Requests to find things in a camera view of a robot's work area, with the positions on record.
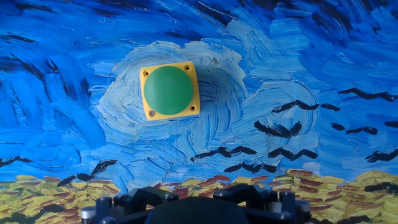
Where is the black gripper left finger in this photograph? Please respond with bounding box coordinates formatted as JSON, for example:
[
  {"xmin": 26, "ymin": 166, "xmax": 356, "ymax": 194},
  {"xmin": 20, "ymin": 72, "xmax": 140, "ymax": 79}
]
[{"xmin": 80, "ymin": 186, "xmax": 180, "ymax": 224}]

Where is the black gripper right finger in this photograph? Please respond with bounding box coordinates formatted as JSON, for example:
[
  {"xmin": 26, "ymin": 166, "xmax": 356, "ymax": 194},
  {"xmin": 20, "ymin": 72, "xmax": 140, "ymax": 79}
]
[{"xmin": 213, "ymin": 183, "xmax": 312, "ymax": 224}]

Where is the green button yellow box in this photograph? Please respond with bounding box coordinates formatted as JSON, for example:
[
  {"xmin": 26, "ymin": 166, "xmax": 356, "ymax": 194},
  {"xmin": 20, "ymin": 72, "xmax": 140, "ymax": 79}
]
[{"xmin": 139, "ymin": 60, "xmax": 201, "ymax": 121}]

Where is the painted wheatfield print cloth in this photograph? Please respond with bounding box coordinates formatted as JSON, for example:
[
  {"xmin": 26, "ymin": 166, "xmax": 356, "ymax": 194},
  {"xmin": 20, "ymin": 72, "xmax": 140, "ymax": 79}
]
[{"xmin": 0, "ymin": 0, "xmax": 398, "ymax": 224}]

